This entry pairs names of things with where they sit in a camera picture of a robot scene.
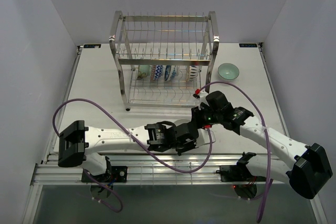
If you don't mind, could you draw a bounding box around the aluminium frame rail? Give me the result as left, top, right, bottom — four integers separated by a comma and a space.
31, 42, 313, 187

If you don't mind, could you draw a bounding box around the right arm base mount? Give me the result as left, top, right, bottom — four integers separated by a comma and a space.
215, 152, 257, 182

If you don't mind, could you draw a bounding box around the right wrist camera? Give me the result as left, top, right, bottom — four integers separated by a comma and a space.
193, 89, 209, 110

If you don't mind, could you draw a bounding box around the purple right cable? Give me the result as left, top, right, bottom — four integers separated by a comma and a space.
199, 81, 274, 223

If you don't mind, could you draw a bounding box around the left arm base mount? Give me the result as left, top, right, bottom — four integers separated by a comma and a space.
87, 166, 128, 183

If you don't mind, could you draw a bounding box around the right blue corner sticker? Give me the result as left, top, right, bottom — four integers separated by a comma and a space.
239, 43, 258, 48

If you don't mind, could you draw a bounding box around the blue zigzag pattern bowl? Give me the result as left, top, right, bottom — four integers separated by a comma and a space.
150, 65, 163, 81

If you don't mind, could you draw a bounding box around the blue floral pattern bowl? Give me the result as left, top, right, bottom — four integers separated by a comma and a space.
164, 65, 180, 81

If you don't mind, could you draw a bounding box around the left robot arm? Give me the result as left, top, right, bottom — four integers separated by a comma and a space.
58, 120, 200, 182

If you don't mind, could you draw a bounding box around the white ribbed bowl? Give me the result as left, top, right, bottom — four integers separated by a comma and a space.
174, 119, 193, 131

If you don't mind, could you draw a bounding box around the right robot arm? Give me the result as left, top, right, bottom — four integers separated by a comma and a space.
192, 89, 333, 199

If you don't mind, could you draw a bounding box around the orange rimmed spotted bowl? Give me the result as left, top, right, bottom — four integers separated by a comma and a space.
186, 66, 200, 82

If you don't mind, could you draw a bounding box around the light green ribbed bowl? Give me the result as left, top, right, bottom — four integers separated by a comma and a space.
218, 63, 240, 80

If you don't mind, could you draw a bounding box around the stainless steel dish rack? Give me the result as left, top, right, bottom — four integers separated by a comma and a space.
109, 11, 220, 111

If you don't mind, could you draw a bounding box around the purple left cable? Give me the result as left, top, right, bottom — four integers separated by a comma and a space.
52, 98, 215, 213

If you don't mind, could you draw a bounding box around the purple cable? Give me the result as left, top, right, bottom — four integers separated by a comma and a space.
199, 81, 274, 223
52, 98, 215, 213

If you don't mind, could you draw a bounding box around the left blue corner sticker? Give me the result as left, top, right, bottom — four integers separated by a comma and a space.
83, 44, 101, 49

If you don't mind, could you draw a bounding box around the pale green floral bowl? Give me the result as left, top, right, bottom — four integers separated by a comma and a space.
137, 65, 152, 80

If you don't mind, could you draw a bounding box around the blue corner sticker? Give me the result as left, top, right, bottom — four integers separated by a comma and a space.
239, 43, 258, 48
83, 44, 101, 49

